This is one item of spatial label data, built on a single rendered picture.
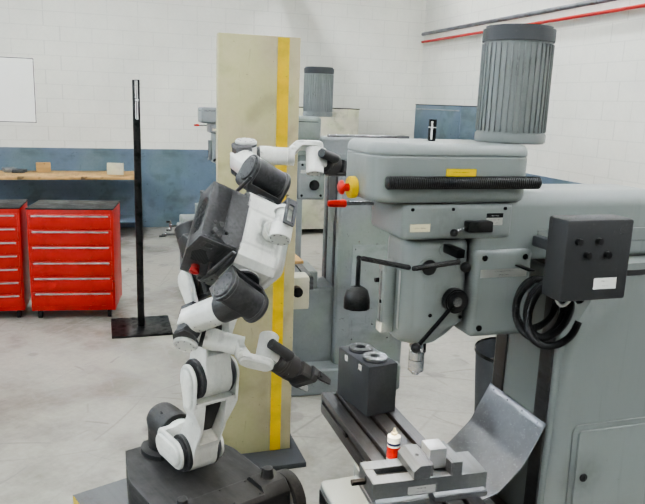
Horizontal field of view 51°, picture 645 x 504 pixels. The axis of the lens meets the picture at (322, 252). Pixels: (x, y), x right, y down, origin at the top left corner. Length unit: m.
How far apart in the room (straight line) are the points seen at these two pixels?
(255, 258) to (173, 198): 8.89
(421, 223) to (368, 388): 0.80
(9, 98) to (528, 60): 9.40
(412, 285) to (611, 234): 0.53
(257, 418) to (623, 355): 2.28
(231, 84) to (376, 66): 8.16
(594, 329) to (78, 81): 9.37
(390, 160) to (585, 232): 0.51
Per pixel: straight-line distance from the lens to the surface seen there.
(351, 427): 2.41
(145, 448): 2.97
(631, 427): 2.36
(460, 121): 9.19
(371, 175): 1.80
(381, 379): 2.46
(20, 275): 6.58
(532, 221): 2.03
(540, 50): 2.02
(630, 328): 2.24
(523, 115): 2.00
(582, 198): 2.13
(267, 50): 3.57
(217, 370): 2.46
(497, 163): 1.92
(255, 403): 3.92
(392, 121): 11.70
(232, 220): 2.06
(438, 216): 1.87
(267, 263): 2.05
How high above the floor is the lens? 1.98
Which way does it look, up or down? 12 degrees down
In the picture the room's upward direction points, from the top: 2 degrees clockwise
